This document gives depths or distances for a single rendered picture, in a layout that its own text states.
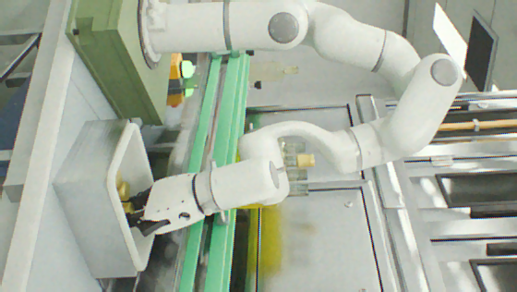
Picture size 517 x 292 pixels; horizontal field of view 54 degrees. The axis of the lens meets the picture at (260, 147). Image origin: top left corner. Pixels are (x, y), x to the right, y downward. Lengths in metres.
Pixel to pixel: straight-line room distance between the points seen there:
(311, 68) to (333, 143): 6.71
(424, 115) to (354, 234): 0.46
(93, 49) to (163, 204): 0.29
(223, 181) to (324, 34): 0.35
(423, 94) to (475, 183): 0.65
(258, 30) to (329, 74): 6.73
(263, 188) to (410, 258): 0.52
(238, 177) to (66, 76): 0.33
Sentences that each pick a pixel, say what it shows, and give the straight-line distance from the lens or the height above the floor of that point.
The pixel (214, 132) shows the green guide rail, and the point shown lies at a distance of 1.20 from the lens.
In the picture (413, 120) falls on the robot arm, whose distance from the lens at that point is 0.91.
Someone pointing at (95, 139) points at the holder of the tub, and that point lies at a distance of 0.89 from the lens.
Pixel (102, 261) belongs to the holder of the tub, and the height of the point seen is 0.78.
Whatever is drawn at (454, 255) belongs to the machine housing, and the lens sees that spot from 1.33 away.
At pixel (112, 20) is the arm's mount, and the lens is 0.90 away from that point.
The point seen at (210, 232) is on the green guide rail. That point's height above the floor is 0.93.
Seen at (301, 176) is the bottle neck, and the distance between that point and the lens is 1.24.
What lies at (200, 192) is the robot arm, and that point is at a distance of 0.86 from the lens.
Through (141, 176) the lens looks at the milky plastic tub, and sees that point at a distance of 0.99.
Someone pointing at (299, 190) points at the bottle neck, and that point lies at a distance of 1.20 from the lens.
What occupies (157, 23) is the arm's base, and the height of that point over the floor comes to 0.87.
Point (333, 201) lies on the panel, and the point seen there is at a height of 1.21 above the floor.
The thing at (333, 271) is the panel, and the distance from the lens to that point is 1.21.
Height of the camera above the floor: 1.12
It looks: 4 degrees down
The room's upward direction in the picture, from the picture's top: 87 degrees clockwise
